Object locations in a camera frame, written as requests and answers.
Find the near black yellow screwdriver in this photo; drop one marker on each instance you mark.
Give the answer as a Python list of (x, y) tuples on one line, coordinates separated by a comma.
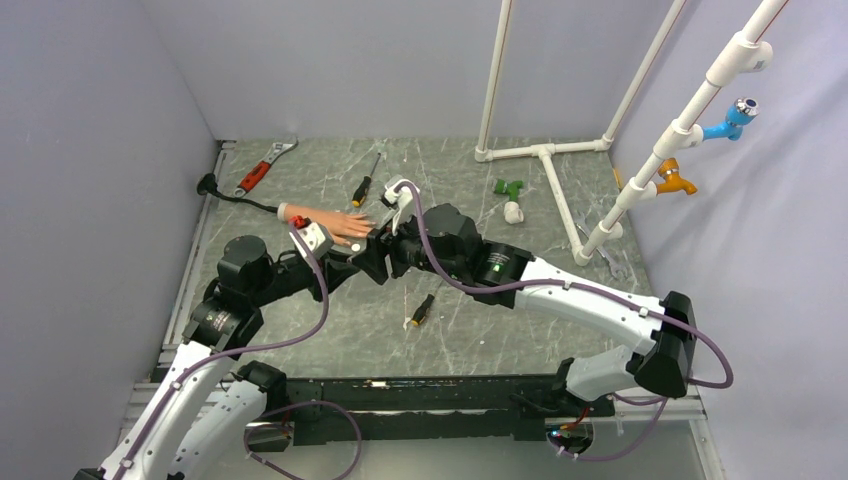
[(421, 313)]

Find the mannequin hand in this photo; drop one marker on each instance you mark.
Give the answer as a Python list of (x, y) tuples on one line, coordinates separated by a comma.
[(343, 227)]

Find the orange pipe valve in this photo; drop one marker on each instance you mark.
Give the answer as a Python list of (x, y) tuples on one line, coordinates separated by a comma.
[(672, 181)]

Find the red handled adjustable wrench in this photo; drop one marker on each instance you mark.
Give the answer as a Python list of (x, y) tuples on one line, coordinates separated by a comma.
[(257, 173)]

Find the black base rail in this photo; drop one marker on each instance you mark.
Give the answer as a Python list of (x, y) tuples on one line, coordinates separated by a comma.
[(516, 406)]

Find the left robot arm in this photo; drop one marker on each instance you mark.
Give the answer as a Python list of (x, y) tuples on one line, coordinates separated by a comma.
[(174, 437)]

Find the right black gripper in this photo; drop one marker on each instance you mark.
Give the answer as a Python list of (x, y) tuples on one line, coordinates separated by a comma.
[(379, 245)]

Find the black yellow screwdriver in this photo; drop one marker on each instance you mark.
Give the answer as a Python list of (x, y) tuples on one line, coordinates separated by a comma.
[(421, 313), (360, 194)]

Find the white pvc pipe frame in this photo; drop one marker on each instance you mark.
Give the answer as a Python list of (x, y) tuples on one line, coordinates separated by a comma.
[(673, 94)]

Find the silver spanner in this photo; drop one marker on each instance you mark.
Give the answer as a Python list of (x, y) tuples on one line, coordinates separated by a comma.
[(618, 271)]

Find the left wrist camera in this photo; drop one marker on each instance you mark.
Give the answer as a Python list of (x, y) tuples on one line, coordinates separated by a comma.
[(310, 238)]

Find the blue pipe valve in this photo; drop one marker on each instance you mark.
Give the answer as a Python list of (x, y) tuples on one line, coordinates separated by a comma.
[(741, 113)]

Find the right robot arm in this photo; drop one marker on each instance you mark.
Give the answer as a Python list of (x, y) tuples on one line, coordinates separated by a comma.
[(654, 336)]

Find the green white pipe fitting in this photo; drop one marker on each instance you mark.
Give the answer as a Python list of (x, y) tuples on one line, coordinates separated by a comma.
[(511, 190)]

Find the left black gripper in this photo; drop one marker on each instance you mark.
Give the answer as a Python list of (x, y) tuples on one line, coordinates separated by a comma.
[(337, 268)]

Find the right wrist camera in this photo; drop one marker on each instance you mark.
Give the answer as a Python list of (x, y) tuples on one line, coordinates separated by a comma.
[(398, 195)]

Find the far black yellow screwdriver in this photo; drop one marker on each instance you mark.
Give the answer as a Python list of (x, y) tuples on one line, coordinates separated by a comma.
[(360, 194)]

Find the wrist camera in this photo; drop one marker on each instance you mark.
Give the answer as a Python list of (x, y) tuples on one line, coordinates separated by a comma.
[(310, 238), (398, 195)]

